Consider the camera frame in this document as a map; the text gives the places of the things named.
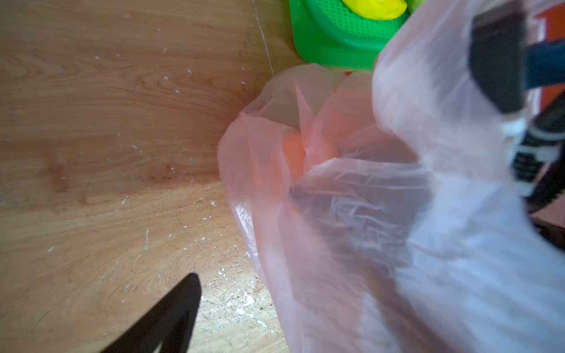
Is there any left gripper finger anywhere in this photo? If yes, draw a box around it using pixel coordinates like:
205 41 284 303
103 273 202 352

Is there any pink plastic bag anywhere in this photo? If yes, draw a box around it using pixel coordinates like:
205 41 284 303
218 1 564 352

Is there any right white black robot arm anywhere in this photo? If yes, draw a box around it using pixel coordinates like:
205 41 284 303
469 1 564 249

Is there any green plastic basket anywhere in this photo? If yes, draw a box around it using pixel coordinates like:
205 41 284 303
289 0 411 71

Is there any yellow banana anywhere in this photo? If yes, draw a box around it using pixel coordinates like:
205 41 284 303
342 0 408 21

